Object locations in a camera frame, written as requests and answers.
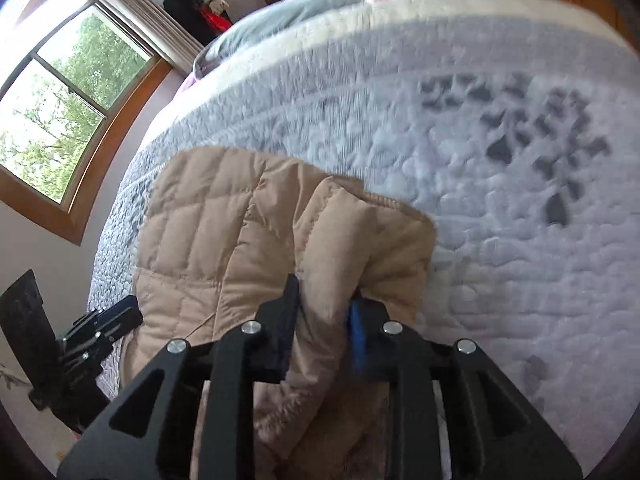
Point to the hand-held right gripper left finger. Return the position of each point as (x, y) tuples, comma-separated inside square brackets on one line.
[(287, 320)]

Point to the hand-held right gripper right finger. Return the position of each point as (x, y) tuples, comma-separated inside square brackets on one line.
[(357, 330)]

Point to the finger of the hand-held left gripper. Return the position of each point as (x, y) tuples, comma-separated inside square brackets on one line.
[(112, 317)]

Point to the beige quilted jacket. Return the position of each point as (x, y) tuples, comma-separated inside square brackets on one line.
[(210, 240)]

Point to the coat rack with dark clothes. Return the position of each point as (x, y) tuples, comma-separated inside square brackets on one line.
[(192, 5)]

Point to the bed with grey bedspread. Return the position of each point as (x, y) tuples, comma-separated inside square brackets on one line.
[(475, 210)]

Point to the grey pillow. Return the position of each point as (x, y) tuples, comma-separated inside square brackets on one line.
[(280, 27)]

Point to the white pleated curtain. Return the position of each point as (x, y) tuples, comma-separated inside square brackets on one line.
[(150, 20)]

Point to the red bag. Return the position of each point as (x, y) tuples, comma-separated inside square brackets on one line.
[(217, 22)]

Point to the large wooden frame window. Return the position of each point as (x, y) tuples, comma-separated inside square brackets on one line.
[(55, 105)]

